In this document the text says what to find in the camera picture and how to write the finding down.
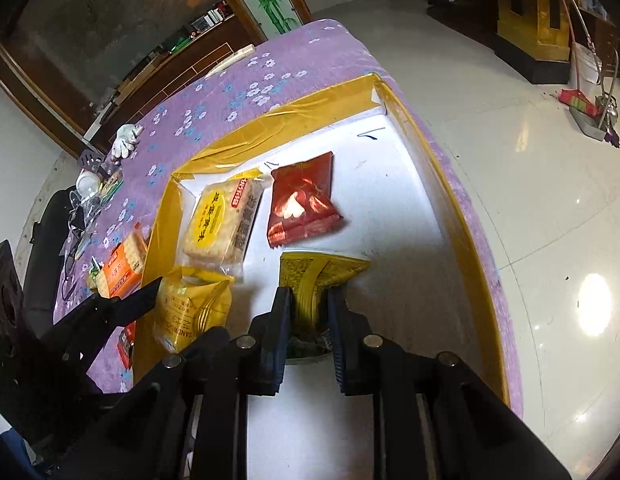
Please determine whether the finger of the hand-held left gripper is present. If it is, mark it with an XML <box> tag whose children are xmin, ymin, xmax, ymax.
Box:
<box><xmin>50</xmin><ymin>278</ymin><xmax>163</xmax><ymax>341</ymax></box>

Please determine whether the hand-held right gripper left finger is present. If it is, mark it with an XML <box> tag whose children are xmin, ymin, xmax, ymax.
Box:
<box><xmin>55</xmin><ymin>287</ymin><xmax>293</xmax><ymax>480</ymax></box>

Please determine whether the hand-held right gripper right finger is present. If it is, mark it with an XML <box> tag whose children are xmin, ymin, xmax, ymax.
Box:
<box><xmin>327</xmin><ymin>287</ymin><xmax>573</xmax><ymax>480</ymax></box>

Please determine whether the orange cracker pack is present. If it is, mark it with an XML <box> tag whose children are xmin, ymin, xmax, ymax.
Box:
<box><xmin>97</xmin><ymin>225</ymin><xmax>150</xmax><ymax>298</ymax></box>

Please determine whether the small green snack packet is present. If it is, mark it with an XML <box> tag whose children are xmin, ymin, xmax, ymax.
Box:
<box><xmin>85</xmin><ymin>257</ymin><xmax>108</xmax><ymax>293</ymax></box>

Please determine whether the red candy packet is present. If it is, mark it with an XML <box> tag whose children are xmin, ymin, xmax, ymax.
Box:
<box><xmin>117</xmin><ymin>322</ymin><xmax>137</xmax><ymax>371</ymax></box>

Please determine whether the yellow sandwich biscuit packet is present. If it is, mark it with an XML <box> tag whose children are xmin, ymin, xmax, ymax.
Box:
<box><xmin>152</xmin><ymin>265</ymin><xmax>236</xmax><ymax>356</ymax></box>

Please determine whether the yellow green snack packet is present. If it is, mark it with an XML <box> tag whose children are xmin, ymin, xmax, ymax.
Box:
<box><xmin>279</xmin><ymin>251</ymin><xmax>371</xmax><ymax>361</ymax></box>

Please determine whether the white tray with yellow tape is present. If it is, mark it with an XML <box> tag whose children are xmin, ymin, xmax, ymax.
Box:
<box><xmin>135</xmin><ymin>72</ymin><xmax>513</xmax><ymax>421</ymax></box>

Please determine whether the person's left forearm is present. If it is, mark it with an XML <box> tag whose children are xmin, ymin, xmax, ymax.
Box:
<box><xmin>0</xmin><ymin>417</ymin><xmax>56</xmax><ymax>480</ymax></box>

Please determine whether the clear plastic bag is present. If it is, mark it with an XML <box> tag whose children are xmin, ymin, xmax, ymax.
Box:
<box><xmin>72</xmin><ymin>195</ymin><xmax>103</xmax><ymax>226</ymax></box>

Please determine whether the black chair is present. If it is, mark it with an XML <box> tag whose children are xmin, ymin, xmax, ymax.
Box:
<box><xmin>20</xmin><ymin>185</ymin><xmax>81</xmax><ymax>341</ymax></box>

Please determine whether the square yellow biscuit pack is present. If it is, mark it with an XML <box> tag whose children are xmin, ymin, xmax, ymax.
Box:
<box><xmin>182</xmin><ymin>170</ymin><xmax>266</xmax><ymax>281</ymax></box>

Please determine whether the dark red foil packet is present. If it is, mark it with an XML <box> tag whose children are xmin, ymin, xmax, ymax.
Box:
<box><xmin>267</xmin><ymin>151</ymin><xmax>345</xmax><ymax>248</ymax></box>

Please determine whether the white glove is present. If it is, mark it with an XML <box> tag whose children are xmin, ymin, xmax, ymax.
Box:
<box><xmin>111</xmin><ymin>122</ymin><xmax>142</xmax><ymax>158</ymax></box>

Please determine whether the wooden glass cabinet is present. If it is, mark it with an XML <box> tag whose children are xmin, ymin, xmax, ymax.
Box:
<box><xmin>0</xmin><ymin>0</ymin><xmax>311</xmax><ymax>161</ymax></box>

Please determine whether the cream flat bar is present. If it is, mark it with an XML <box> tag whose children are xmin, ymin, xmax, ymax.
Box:
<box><xmin>204</xmin><ymin>44</ymin><xmax>256</xmax><ymax>79</ymax></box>

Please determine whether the purple floral tablecloth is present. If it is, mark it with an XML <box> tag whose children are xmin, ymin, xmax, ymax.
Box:
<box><xmin>52</xmin><ymin>19</ymin><xmax>523</xmax><ymax>418</ymax></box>

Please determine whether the bamboo painted panel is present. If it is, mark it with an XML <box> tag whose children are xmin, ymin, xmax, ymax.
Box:
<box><xmin>212</xmin><ymin>0</ymin><xmax>301</xmax><ymax>41</ymax></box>

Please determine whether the grey dustpan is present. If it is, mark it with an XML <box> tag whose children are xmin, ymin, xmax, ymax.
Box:
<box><xmin>570</xmin><ymin>105</ymin><xmax>611</xmax><ymax>142</ymax></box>

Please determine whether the colourful broom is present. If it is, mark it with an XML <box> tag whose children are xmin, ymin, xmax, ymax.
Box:
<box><xmin>560</xmin><ymin>87</ymin><xmax>598</xmax><ymax>118</ymax></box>

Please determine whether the gold trimmed dark cabinet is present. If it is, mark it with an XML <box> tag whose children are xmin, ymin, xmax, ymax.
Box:
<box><xmin>492</xmin><ymin>0</ymin><xmax>578</xmax><ymax>86</ymax></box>

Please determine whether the white bucket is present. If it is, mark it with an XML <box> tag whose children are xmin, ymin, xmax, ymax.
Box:
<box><xmin>570</xmin><ymin>42</ymin><xmax>603</xmax><ymax>86</ymax></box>

